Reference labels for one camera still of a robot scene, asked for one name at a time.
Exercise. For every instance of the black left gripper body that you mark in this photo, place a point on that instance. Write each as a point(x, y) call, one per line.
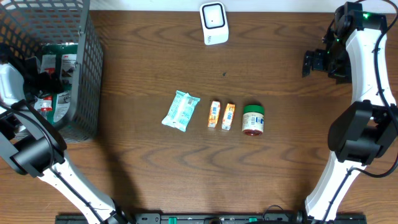
point(41, 89)

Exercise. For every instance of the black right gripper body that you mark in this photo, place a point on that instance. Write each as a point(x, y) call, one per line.
point(336, 63)

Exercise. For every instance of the red stick packet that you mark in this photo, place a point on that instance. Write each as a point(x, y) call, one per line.
point(46, 105)

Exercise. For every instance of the white green package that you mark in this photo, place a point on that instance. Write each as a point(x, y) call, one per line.
point(63, 59)

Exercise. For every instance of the green lidded white canister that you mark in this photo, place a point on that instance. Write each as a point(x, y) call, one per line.
point(253, 120)

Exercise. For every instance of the orange snack packet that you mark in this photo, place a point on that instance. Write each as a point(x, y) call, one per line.
point(228, 116)

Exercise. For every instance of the orange tissue packet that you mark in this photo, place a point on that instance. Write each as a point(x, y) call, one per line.
point(214, 114)

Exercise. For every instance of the mint green wipes pack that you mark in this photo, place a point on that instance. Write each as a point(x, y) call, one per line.
point(181, 111)

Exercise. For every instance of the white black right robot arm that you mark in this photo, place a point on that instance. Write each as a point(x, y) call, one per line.
point(355, 54)

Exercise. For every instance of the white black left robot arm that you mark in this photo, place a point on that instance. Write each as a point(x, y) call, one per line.
point(31, 145)

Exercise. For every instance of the white black barcode scanner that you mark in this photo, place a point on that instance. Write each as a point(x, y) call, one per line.
point(214, 23)

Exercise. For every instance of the grey plastic mesh basket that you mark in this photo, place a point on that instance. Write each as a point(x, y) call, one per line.
point(28, 26)

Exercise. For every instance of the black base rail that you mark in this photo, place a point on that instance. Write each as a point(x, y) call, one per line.
point(270, 217)

